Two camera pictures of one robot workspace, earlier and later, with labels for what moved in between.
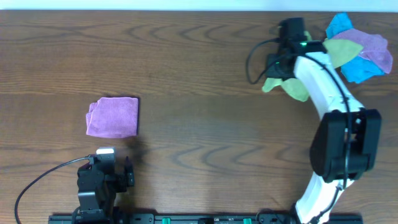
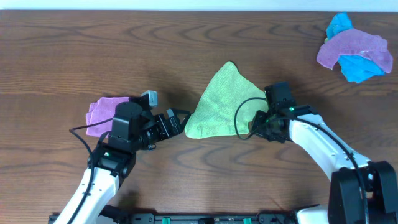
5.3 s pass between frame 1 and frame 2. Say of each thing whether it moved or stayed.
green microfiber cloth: moved
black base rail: stayed
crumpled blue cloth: stayed
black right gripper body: moved
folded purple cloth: stayed
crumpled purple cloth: stayed
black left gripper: moved
